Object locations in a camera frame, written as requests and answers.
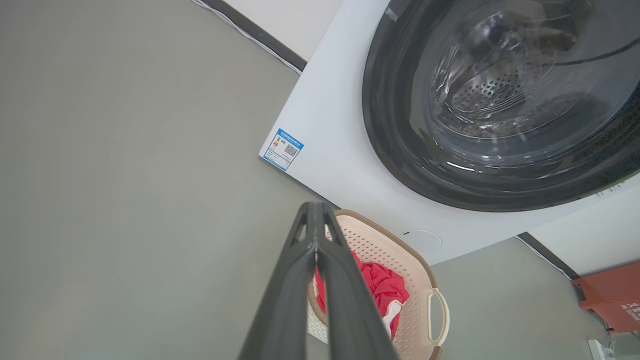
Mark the round white filter cover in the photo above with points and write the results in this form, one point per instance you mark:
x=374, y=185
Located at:
x=422, y=241

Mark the blue energy label sticker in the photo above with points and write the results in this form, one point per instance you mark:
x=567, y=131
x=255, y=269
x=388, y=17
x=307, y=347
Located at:
x=283, y=150

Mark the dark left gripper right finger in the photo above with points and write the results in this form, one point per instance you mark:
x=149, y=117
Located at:
x=345, y=300

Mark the orange-red box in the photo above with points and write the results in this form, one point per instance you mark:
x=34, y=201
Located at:
x=612, y=295

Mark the cream perforated laundry basket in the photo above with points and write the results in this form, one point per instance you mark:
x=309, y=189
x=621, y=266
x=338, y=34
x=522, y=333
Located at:
x=400, y=260

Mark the small white floor device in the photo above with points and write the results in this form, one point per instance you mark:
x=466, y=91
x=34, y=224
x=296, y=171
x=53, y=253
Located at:
x=601, y=350

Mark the white front-load washing machine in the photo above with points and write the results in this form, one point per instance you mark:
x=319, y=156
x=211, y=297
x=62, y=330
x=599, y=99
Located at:
x=340, y=125

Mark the round black glass washer door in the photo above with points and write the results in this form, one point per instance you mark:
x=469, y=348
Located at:
x=395, y=140

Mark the red garment with white trim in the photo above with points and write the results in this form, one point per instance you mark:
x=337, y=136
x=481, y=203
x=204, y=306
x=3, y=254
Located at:
x=385, y=287

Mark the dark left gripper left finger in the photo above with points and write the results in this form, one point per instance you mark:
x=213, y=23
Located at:
x=285, y=300

